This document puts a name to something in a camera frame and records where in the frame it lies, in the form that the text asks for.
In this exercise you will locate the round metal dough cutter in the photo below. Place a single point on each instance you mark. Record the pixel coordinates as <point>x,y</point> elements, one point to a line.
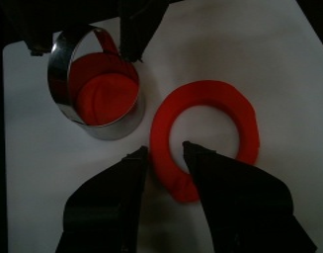
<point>57,82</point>

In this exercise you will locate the red dough disc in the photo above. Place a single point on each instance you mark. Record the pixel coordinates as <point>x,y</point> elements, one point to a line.
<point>105,99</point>

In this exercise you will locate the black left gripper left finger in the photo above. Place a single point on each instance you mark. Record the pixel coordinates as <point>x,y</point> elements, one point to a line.
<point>101,210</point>

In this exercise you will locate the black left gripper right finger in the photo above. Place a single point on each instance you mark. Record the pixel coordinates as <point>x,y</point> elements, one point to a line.
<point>247,210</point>

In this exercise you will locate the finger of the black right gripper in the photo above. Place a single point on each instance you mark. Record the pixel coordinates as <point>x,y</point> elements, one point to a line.
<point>139,29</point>
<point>36,39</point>

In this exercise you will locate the white plastic cutting board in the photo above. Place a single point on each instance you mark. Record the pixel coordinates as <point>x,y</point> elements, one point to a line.
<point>264,52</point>

